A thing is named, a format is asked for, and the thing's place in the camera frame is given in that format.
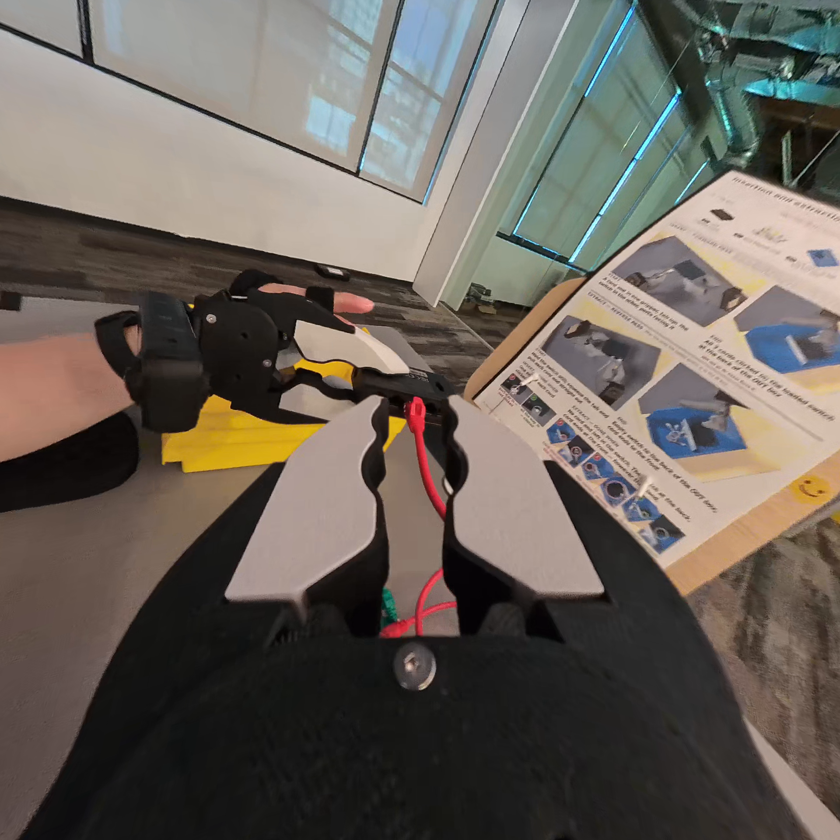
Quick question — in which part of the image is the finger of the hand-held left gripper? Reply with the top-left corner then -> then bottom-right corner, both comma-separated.
292,320 -> 409,376
279,371 -> 398,426

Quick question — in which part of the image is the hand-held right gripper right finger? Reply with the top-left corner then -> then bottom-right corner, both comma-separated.
441,394 -> 606,636

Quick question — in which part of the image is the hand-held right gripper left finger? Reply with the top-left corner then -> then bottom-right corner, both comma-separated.
224,394 -> 391,637

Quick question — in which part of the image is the black network switch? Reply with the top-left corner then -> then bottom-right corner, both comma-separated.
354,366 -> 455,404

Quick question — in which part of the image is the red ethernet cable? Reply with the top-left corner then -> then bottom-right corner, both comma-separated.
379,395 -> 460,639

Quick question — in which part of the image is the yellow plastic bin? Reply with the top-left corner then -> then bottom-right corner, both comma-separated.
161,354 -> 408,475

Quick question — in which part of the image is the person's left forearm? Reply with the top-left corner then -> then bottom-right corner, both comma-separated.
0,325 -> 142,462

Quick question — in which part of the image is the person's left hand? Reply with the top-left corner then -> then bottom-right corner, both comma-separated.
258,282 -> 377,328

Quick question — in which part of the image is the black wristband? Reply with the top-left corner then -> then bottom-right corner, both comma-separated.
94,310 -> 144,398

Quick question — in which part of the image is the wooden board with instruction sheet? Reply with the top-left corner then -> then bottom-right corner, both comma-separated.
462,169 -> 840,597

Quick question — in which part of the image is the grey ceiling duct cluster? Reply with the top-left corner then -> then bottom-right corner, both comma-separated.
646,0 -> 840,178

